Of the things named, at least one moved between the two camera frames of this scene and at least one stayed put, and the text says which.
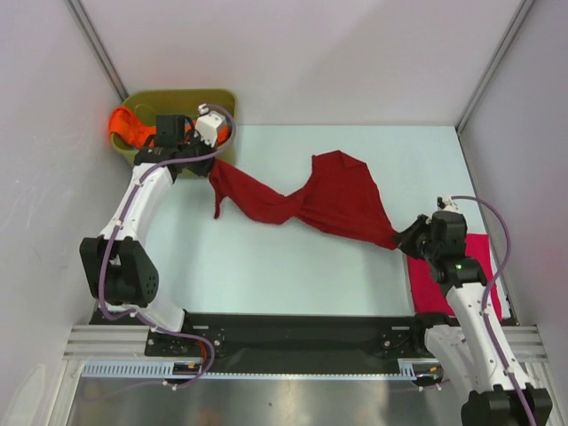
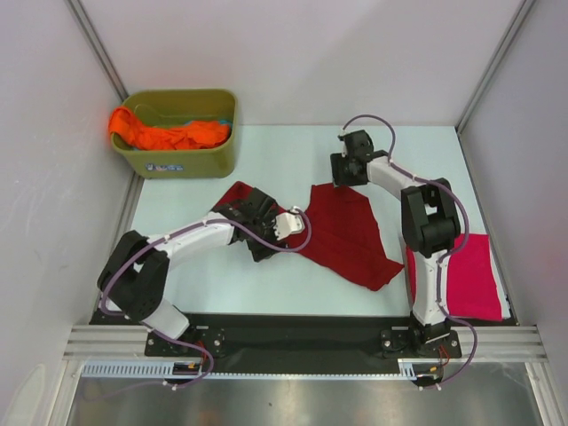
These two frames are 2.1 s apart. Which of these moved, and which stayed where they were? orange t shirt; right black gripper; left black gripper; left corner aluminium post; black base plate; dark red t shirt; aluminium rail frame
Moved: right black gripper; left black gripper; dark red t shirt
Stayed: aluminium rail frame; orange t shirt; black base plate; left corner aluminium post
